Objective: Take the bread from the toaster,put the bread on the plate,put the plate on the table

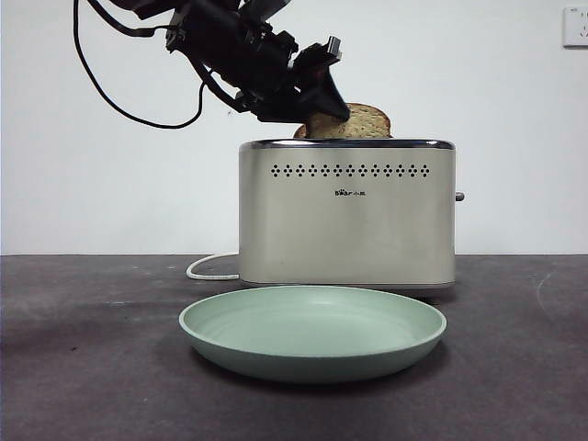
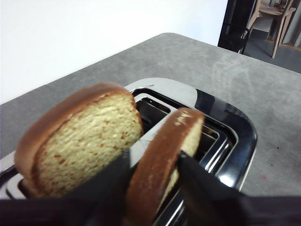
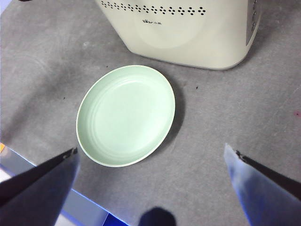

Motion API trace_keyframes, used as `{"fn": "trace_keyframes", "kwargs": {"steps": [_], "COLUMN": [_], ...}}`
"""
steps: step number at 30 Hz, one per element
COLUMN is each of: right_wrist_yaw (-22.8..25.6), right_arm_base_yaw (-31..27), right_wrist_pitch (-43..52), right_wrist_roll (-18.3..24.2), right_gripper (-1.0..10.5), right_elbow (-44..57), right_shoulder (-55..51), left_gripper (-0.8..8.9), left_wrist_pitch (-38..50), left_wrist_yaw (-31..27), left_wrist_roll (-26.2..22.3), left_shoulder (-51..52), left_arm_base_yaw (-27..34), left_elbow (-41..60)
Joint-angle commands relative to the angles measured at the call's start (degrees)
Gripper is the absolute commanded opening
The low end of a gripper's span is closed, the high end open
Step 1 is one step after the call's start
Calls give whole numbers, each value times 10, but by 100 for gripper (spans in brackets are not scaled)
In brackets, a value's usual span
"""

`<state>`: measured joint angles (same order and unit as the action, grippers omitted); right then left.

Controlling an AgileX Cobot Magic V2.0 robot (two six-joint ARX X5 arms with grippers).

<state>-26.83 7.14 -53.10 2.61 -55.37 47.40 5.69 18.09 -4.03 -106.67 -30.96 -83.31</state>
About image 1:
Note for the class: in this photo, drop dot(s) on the cream and chrome toaster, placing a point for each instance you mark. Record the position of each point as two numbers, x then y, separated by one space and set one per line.
344 229

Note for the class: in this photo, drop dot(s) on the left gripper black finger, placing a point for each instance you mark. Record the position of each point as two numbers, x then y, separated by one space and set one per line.
328 101

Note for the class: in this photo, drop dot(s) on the pale green round plate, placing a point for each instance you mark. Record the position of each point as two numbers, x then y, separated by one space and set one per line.
312 331

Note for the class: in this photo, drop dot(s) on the white wall socket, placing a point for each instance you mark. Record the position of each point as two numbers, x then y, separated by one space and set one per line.
576 27

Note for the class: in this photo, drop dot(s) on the large square bread slice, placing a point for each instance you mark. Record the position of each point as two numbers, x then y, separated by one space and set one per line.
367 124

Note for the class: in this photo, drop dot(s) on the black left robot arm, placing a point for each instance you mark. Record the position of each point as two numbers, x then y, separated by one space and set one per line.
239 41

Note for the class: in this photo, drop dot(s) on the small rounded bread slice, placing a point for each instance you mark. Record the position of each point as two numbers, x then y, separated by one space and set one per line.
301 132

